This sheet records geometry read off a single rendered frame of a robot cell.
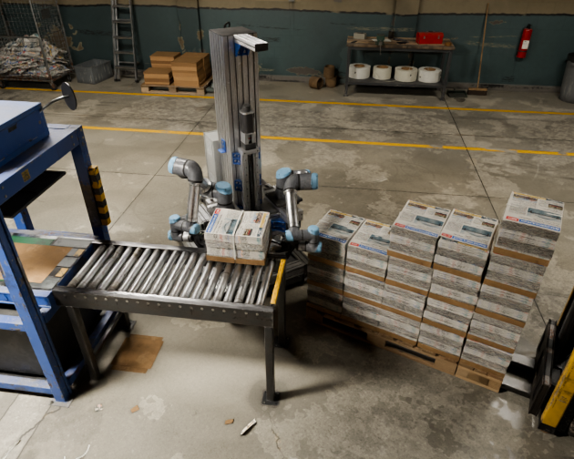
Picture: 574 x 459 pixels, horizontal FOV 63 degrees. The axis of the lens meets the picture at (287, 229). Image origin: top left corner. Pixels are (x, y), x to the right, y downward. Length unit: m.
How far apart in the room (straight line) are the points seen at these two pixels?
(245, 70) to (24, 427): 2.70
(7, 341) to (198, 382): 1.23
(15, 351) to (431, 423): 2.68
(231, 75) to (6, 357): 2.37
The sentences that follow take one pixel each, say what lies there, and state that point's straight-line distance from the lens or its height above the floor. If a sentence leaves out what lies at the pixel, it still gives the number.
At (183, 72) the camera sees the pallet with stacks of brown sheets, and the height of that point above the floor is 0.39.
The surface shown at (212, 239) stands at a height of 0.98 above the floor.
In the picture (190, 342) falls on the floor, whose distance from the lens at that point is 3.68.
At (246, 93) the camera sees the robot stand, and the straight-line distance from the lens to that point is 3.41.
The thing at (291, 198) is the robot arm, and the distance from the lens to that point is 3.12.
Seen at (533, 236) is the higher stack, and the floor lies 1.23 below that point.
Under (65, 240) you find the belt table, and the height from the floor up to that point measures 0.80.
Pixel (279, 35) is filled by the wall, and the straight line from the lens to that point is 9.54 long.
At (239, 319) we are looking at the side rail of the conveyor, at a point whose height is 0.72.
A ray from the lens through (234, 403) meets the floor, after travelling 3.29.
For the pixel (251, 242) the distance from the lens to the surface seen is 2.89.
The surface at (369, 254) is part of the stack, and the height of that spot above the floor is 0.80.
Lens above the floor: 2.64
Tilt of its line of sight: 33 degrees down
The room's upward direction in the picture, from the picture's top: straight up
